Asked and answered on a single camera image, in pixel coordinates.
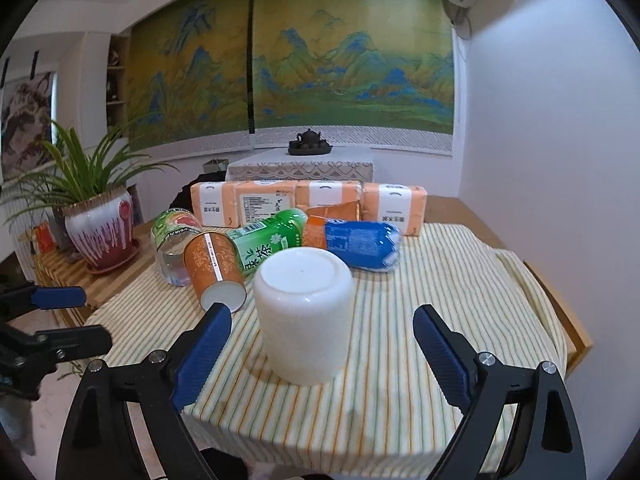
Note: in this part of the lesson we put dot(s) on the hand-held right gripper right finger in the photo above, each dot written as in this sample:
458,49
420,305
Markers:
442,355

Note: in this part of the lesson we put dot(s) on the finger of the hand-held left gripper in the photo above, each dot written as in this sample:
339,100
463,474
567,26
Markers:
57,297
75,341

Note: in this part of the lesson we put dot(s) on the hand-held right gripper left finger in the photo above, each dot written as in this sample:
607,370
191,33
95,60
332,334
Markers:
200,360

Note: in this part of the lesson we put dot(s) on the white cup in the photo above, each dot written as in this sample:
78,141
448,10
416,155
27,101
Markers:
305,320

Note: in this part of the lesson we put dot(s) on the orange patterned paper cup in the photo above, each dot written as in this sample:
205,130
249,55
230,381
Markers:
212,265

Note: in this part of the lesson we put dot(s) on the wooden slatted side table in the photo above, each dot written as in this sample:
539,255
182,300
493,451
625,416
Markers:
115,285

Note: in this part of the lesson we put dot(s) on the orange snack packet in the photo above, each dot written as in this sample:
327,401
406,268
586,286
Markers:
44,239

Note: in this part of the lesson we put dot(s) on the potted spider plant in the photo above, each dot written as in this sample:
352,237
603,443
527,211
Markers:
97,230

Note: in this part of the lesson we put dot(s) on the striped tablecloth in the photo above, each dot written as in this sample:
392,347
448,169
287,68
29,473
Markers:
400,285

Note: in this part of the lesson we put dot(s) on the red plant pot saucer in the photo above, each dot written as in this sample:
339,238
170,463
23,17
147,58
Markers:
131,255

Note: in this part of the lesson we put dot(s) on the clear bottle with green label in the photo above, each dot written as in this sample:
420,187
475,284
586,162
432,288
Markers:
170,245

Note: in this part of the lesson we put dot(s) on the blue plastic packet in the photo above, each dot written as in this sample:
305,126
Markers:
362,245

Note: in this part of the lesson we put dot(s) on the green tea bottle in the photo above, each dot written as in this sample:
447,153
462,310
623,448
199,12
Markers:
265,240

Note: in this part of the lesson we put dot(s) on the orange tissue pack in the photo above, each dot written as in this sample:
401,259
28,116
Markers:
212,202
265,200
395,207
327,192

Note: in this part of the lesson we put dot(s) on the dark chair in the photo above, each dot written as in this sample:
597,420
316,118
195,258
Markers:
197,190

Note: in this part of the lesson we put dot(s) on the hanging ink scroll painting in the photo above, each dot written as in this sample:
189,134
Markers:
25,125

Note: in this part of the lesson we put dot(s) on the orange carton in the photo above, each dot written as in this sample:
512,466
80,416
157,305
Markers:
330,212

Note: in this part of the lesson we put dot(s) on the small grey box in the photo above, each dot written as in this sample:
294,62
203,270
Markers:
215,166

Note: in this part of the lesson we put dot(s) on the white lace table cover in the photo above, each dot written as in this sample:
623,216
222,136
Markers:
300,170

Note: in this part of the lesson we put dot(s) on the dark tea tray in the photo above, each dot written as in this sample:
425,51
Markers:
310,150

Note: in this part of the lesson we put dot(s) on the dark teapot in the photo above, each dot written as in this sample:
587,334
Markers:
308,137

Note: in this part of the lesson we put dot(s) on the narrow landscape painting panel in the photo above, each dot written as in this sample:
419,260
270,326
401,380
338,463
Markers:
195,70

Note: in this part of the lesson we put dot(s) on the wide landscape painting panel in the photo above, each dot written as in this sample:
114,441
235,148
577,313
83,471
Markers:
350,60

